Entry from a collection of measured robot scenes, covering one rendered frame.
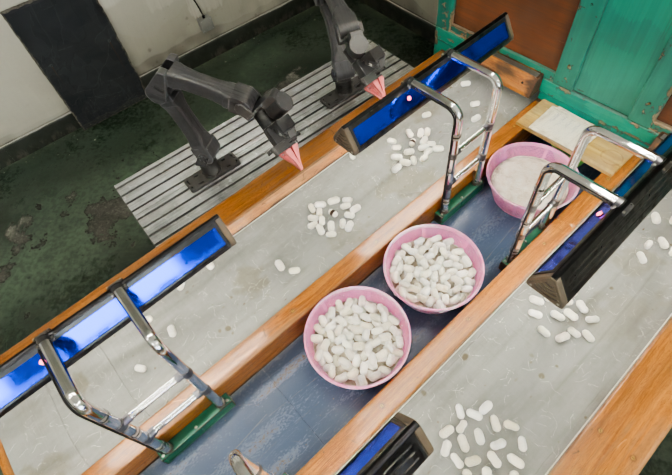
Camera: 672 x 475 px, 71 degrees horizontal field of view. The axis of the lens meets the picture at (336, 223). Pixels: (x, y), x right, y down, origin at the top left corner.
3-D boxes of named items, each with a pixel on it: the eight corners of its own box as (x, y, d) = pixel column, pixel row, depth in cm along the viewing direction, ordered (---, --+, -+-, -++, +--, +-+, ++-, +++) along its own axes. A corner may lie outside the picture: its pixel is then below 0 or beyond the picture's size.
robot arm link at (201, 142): (223, 149, 159) (170, 68, 135) (216, 163, 156) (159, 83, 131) (208, 149, 162) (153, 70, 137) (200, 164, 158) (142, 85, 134)
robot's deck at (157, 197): (118, 193, 170) (112, 186, 167) (369, 47, 207) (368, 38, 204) (251, 386, 126) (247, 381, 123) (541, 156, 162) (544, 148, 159)
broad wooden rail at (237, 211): (14, 395, 136) (-32, 375, 121) (437, 86, 195) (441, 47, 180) (29, 427, 130) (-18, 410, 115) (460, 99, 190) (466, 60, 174)
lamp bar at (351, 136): (332, 141, 118) (329, 119, 112) (490, 29, 139) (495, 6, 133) (354, 157, 114) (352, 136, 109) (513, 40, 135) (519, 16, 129)
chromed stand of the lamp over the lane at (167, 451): (131, 404, 122) (22, 339, 85) (197, 351, 128) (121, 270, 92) (168, 464, 112) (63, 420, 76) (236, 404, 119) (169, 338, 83)
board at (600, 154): (515, 124, 154) (515, 121, 153) (542, 101, 159) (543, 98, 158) (610, 177, 138) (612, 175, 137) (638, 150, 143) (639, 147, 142)
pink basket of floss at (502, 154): (484, 227, 143) (490, 208, 135) (478, 161, 158) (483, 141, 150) (578, 230, 139) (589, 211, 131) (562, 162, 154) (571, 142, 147)
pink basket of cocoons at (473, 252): (368, 302, 132) (366, 286, 124) (404, 230, 145) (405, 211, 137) (461, 341, 123) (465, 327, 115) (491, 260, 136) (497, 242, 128)
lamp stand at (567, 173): (497, 268, 134) (538, 161, 98) (540, 227, 141) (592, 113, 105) (557, 312, 125) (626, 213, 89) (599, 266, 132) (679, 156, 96)
